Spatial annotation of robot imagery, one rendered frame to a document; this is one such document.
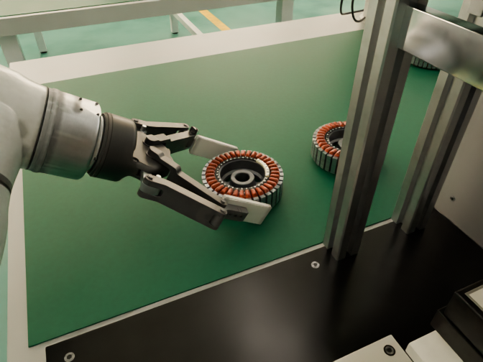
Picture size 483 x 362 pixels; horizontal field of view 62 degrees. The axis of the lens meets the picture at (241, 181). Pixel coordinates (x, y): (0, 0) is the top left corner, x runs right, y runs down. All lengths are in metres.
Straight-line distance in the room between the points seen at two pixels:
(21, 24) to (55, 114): 1.01
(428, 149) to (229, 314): 0.27
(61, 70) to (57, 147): 0.59
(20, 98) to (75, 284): 0.21
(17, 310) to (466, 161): 0.52
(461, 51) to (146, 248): 0.38
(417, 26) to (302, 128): 0.43
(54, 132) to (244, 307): 0.25
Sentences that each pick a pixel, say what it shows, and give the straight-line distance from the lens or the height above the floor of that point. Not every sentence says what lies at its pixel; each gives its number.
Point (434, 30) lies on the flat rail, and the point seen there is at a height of 1.03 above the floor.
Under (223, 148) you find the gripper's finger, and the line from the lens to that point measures 0.60.
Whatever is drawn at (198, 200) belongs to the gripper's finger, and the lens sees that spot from 0.44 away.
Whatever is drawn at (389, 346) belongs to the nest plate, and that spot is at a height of 0.78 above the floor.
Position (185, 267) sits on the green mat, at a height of 0.75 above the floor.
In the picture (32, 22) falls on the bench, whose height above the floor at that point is 0.73.
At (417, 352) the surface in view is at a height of 0.88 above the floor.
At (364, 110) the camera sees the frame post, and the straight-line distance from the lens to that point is 0.36.
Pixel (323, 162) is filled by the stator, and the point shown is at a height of 0.77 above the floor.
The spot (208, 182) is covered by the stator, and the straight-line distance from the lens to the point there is 0.54.
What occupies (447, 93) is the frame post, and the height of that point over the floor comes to 0.94.
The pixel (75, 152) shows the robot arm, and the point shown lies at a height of 0.89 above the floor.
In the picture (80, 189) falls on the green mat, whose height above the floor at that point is 0.75.
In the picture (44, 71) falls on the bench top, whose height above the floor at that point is 0.75.
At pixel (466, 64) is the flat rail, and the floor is 1.02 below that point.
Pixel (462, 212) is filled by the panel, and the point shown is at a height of 0.79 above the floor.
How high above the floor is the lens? 1.13
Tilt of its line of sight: 39 degrees down
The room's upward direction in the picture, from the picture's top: straight up
